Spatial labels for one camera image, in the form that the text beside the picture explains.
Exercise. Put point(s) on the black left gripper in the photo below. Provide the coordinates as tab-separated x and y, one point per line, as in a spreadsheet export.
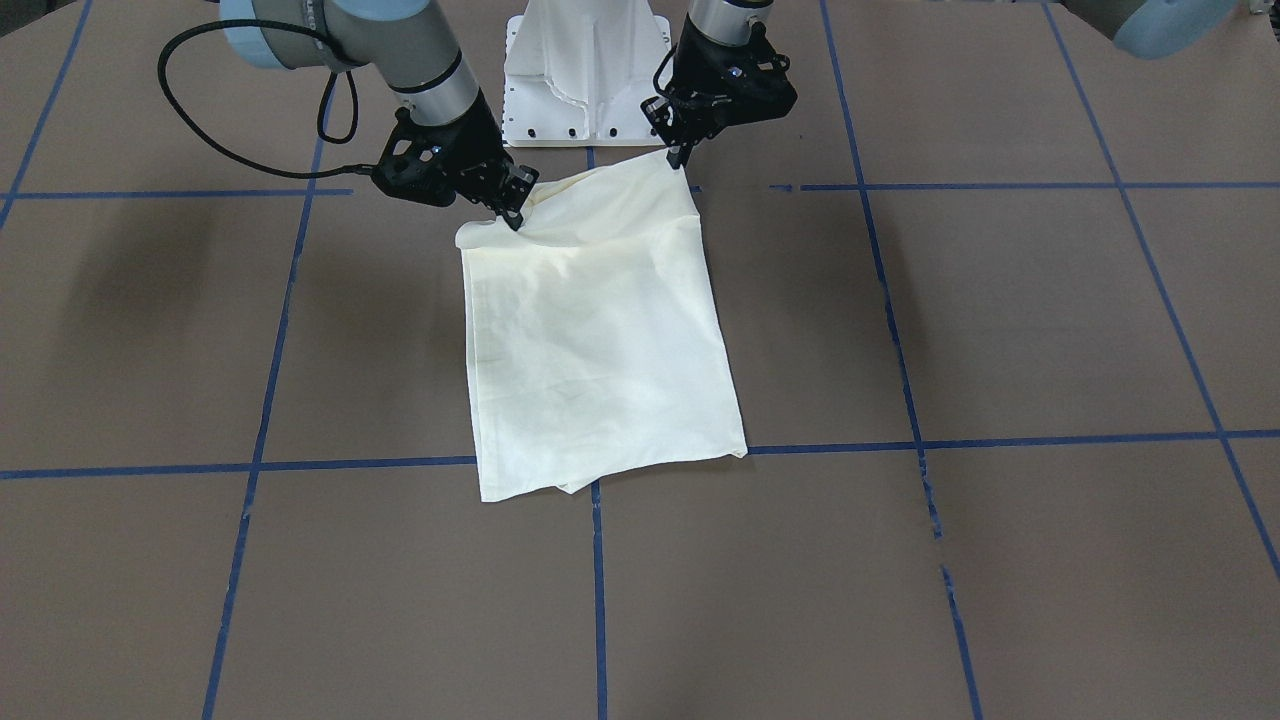
686	127

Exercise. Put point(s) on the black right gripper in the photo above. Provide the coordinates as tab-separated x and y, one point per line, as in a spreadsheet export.
478	150

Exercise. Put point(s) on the cream cat print shirt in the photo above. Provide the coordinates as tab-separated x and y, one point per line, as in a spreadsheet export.
592	340

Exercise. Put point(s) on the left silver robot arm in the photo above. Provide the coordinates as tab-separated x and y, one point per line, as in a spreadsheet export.
725	21

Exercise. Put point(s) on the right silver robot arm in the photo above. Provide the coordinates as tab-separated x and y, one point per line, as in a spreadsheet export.
410	43

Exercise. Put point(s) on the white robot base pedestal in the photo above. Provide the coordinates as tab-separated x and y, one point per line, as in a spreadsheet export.
577	72

